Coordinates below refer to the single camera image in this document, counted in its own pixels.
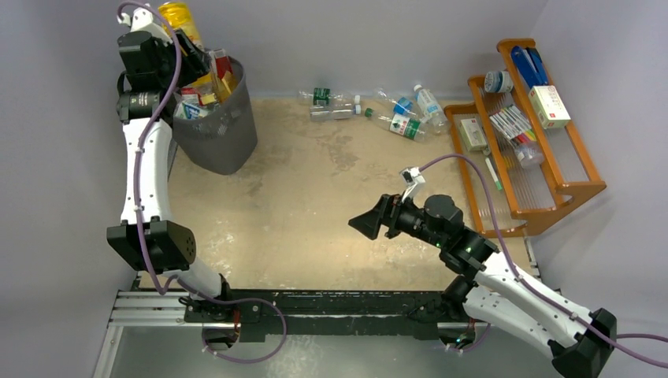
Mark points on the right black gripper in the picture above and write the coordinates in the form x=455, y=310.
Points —
x=392, y=213

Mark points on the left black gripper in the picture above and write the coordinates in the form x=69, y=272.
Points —
x=196, y=63

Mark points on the amber tea bottle red label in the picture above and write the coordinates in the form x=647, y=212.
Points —
x=223, y=79

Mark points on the yellow plastic bottle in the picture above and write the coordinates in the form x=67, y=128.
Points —
x=179, y=16

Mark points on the green white label bottle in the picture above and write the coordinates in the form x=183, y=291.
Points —
x=407, y=127

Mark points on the red label water bottle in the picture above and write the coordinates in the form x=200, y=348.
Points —
x=190, y=95

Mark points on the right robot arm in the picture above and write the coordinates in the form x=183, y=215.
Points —
x=489, y=288

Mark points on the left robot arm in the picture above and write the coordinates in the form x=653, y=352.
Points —
x=147, y=238

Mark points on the grey mesh waste bin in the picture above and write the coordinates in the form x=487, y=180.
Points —
x=226, y=137

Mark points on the blue label water bottle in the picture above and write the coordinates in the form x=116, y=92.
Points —
x=431, y=109

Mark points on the green label clear bottle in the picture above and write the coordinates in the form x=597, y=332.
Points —
x=324, y=96

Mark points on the white green marker pen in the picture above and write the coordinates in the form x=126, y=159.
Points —
x=493, y=174

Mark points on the green white small box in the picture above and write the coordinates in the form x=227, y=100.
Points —
x=473, y=136

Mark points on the wooden tiered rack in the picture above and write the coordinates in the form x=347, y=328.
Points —
x=533, y=199

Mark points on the pack of coloured markers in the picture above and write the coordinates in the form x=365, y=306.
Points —
x=513, y=126

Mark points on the small clear jar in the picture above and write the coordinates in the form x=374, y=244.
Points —
x=529, y=154

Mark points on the round tape roll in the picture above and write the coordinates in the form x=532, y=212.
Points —
x=498, y=82

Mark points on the white red box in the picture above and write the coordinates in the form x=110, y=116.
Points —
x=549, y=107

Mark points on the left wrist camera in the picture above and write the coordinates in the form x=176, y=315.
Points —
x=142, y=20

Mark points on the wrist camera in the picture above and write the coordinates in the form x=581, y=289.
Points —
x=142, y=20
x=414, y=182

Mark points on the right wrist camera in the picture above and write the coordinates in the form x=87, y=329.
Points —
x=414, y=182

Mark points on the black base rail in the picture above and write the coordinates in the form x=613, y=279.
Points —
x=423, y=315

